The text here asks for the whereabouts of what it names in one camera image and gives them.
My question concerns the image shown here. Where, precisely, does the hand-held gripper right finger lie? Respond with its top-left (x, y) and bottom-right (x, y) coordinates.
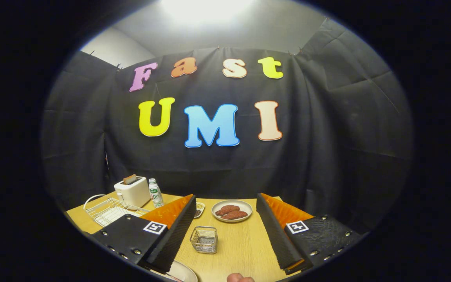
top-left (257, 193), bottom-right (369, 275)

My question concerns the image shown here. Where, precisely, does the metal wire basket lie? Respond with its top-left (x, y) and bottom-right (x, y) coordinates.
top-left (189, 226), bottom-right (218, 254)

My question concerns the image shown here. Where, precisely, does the plastic bottle with green label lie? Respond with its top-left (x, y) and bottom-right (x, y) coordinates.
top-left (148, 178), bottom-right (164, 208)

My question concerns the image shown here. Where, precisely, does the small beige meat plate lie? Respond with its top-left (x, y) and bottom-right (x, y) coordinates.
top-left (211, 200), bottom-right (253, 223)

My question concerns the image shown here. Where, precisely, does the large beige plate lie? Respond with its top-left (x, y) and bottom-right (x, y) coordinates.
top-left (151, 260), bottom-right (198, 282)

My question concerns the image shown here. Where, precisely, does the white toaster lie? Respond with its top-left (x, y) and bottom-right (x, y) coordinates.
top-left (114, 176), bottom-right (151, 208)

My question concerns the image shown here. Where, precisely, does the white wire dish rack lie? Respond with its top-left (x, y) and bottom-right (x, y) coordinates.
top-left (83, 194), bottom-right (150, 228)

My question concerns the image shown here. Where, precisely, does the white drip tray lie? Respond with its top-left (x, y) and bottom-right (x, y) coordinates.
top-left (92, 202), bottom-right (140, 226)

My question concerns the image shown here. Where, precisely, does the black backdrop cloth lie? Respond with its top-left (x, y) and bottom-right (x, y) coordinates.
top-left (40, 18), bottom-right (414, 235)

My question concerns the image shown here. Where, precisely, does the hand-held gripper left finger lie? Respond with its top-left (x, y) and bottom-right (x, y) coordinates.
top-left (90, 195), bottom-right (197, 275)

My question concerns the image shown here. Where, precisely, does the red meat patty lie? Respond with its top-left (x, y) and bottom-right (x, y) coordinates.
top-left (215, 204), bottom-right (240, 217)
top-left (222, 210), bottom-right (248, 220)

